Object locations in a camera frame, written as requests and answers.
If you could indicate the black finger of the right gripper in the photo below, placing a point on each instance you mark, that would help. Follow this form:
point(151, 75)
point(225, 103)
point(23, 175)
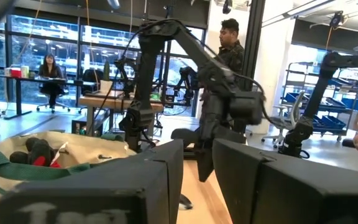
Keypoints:
point(206, 158)

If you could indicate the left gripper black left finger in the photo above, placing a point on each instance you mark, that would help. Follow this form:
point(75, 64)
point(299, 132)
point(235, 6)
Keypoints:
point(104, 186)

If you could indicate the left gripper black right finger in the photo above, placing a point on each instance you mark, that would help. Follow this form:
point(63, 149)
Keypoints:
point(291, 193)

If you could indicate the red and black garden glove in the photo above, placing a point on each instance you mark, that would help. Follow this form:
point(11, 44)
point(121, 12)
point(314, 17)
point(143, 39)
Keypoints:
point(40, 151)

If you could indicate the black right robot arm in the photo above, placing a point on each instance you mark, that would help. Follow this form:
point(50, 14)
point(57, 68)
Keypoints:
point(154, 62)

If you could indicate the background black robot arm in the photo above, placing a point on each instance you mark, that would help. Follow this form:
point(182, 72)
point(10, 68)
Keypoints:
point(186, 77)
point(126, 77)

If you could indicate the beige green-trimmed gardening bag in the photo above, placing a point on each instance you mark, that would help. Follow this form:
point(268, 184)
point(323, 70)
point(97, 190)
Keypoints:
point(82, 146)

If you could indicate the person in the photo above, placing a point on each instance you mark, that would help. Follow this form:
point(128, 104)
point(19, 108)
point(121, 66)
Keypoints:
point(232, 56)
point(50, 70)

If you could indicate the black structural column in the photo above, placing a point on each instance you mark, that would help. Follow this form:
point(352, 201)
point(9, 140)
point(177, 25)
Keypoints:
point(253, 46)

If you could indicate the white office chair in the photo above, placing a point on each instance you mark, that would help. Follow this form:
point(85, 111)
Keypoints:
point(295, 109)

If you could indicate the metal shelf rack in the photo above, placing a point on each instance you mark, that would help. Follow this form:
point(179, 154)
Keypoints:
point(291, 81)

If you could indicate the background wooden table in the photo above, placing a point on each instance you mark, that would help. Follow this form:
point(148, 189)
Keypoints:
point(110, 102)

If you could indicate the cactus in white pot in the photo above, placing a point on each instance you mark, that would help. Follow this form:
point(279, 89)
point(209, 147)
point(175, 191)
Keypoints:
point(106, 85)

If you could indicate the black office chair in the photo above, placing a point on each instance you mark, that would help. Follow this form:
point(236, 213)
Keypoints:
point(92, 81)

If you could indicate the black office desk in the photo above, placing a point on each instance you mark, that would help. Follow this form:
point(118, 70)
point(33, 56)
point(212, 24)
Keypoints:
point(19, 99)

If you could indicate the red box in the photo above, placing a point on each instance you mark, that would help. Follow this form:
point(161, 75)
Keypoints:
point(15, 73)

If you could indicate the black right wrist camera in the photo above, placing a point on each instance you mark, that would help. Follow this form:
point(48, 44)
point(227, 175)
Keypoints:
point(247, 107)

